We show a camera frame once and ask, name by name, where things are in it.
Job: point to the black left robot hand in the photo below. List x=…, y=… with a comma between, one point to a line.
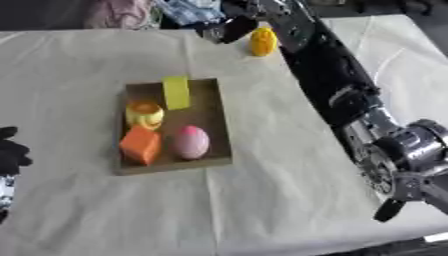
x=10, y=153

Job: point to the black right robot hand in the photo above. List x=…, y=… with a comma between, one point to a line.
x=238, y=27

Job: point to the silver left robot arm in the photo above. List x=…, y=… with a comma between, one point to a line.
x=6, y=193

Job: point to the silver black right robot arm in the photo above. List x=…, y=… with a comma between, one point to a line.
x=332, y=73

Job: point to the tan cardboard box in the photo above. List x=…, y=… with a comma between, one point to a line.
x=201, y=116

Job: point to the yellow ridged toy fruit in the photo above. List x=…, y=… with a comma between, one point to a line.
x=263, y=41

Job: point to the blue white plaid fabric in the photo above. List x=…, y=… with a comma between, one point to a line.
x=189, y=10

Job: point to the yellow rectangular block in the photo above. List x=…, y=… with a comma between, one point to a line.
x=176, y=93

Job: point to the pink fabric bundle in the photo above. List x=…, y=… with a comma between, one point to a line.
x=116, y=13

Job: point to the pink toy egg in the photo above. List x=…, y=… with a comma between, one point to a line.
x=191, y=142

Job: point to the yellow toy cup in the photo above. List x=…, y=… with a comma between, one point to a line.
x=144, y=115

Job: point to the orange cube block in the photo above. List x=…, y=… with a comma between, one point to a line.
x=140, y=146

